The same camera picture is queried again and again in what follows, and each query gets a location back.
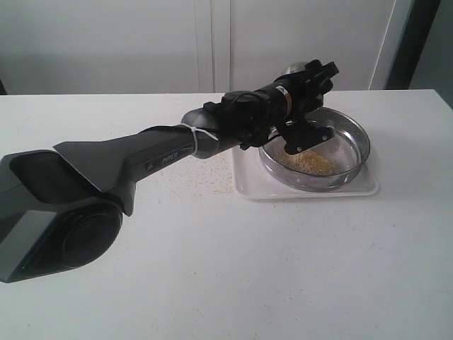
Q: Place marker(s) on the white rectangular plastic tray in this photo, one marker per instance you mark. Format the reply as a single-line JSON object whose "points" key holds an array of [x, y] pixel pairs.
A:
{"points": [[252, 181]]}

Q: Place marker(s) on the stainless steel cup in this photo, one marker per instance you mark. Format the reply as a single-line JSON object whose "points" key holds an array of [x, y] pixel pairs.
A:
{"points": [[293, 68]]}

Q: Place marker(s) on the round stainless steel sieve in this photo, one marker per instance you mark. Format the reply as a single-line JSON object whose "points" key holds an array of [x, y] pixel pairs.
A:
{"points": [[348, 150]]}

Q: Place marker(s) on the spilled yellow grains on table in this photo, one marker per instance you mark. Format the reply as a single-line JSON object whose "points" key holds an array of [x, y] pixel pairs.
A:
{"points": [[197, 178]]}

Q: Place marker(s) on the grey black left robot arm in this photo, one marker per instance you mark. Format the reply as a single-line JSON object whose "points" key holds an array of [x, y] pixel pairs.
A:
{"points": [[63, 208]]}

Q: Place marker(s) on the yellow millet grains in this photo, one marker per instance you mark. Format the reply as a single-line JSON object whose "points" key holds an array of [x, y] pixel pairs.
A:
{"points": [[307, 162]]}

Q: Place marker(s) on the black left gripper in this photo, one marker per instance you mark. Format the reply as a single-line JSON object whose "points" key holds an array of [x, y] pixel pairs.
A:
{"points": [[307, 91]]}

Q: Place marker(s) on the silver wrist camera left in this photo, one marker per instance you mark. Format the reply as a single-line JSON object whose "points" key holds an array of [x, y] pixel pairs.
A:
{"points": [[301, 135]]}

